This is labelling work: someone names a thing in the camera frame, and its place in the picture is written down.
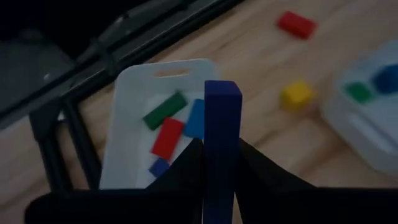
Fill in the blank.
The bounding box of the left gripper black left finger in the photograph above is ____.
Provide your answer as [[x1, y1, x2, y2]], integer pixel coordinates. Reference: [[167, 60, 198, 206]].
[[24, 138, 205, 224]]

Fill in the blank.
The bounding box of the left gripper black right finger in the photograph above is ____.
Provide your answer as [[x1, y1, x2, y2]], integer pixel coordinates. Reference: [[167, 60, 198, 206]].
[[235, 139, 398, 224]]

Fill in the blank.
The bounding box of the long red wooden block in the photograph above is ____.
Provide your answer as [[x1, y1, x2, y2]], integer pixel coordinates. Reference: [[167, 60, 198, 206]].
[[150, 117, 185, 162]]

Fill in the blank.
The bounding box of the long dark blue block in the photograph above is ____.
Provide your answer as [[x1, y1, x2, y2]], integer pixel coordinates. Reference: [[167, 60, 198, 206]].
[[202, 80, 243, 224]]

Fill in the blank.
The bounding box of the long green wooden block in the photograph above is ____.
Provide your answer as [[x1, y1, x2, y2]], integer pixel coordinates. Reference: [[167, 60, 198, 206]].
[[142, 91, 189, 131]]

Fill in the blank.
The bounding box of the small dark blue block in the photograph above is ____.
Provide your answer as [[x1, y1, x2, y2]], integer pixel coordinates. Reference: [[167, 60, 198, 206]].
[[148, 157, 171, 179]]

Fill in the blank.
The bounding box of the white plastic storage bin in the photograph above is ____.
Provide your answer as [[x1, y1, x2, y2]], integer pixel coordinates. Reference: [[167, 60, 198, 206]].
[[98, 58, 221, 191]]

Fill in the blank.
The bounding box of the white plastic bin with label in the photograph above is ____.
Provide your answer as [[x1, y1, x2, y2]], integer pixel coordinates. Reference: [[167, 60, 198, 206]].
[[319, 39, 398, 179]]

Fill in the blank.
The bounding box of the yellow wooden block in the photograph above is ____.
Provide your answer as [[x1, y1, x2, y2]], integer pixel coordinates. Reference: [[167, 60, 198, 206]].
[[279, 80, 314, 112]]

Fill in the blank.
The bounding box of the blue wooden block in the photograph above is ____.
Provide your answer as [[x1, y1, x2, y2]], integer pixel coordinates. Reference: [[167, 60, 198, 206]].
[[371, 63, 398, 95], [182, 98, 205, 140]]

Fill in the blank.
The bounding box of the black table frame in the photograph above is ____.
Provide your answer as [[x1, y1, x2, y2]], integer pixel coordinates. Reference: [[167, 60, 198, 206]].
[[0, 0, 246, 192]]

